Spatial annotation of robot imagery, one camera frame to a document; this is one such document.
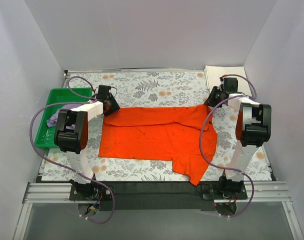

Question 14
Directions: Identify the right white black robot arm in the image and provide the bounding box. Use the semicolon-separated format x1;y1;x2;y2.
205;74;272;182

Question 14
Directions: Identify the green plastic bin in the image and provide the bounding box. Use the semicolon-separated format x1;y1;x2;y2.
34;88;87;149

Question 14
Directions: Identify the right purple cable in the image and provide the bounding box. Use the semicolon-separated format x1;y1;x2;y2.
199;73;257;219

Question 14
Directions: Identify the purple t shirt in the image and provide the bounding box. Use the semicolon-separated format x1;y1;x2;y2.
46;109;59;128

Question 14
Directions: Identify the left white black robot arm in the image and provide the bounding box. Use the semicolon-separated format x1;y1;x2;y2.
54;85;120;184

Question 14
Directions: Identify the orange t shirt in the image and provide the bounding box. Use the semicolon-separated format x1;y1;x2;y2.
98;104;218;186

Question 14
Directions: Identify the purple cable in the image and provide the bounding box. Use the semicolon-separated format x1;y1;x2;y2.
199;73;257;219
28;76;117;225

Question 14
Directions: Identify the folded white t shirt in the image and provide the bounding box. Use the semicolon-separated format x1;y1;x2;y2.
204;65;252;96

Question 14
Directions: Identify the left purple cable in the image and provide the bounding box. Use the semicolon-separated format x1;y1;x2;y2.
28;76;117;225

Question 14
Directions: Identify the aluminium frame rail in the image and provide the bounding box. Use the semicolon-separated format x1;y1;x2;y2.
13;181;304;240

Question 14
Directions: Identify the floral patterned table mat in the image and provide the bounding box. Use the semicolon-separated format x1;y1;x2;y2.
41;71;276;182

